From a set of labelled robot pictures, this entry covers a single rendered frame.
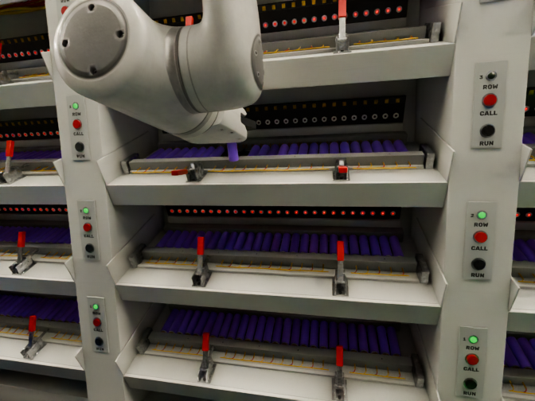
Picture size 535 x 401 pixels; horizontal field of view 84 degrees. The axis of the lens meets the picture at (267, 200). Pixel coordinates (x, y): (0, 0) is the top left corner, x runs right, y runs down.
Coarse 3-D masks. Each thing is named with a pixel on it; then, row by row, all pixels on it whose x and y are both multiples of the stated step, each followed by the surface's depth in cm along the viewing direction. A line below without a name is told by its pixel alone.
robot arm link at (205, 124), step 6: (210, 114) 35; (216, 114) 37; (204, 120) 35; (210, 120) 36; (198, 126) 35; (204, 126) 36; (210, 126) 37; (186, 132) 35; (192, 132) 36; (198, 132) 36
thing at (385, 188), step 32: (288, 128) 66; (320, 128) 64; (352, 128) 63; (384, 128) 62; (128, 160) 62; (448, 160) 45; (128, 192) 58; (160, 192) 56; (192, 192) 55; (224, 192) 54; (256, 192) 53; (288, 192) 52; (320, 192) 50; (352, 192) 49; (384, 192) 48; (416, 192) 47
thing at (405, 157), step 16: (144, 160) 61; (160, 160) 60; (176, 160) 59; (192, 160) 58; (208, 160) 58; (224, 160) 57; (240, 160) 56; (256, 160) 56; (272, 160) 55; (288, 160) 55; (304, 160) 54; (320, 160) 54; (352, 160) 52; (368, 160) 52; (384, 160) 52; (400, 160) 51; (416, 160) 50
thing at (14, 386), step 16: (0, 368) 82; (0, 384) 76; (16, 384) 76; (32, 384) 76; (48, 384) 76; (64, 384) 76; (80, 384) 76; (0, 400) 77; (16, 400) 76; (32, 400) 75; (48, 400) 74; (64, 400) 73; (80, 400) 72; (144, 400) 70; (160, 400) 70; (176, 400) 70; (192, 400) 70; (208, 400) 70
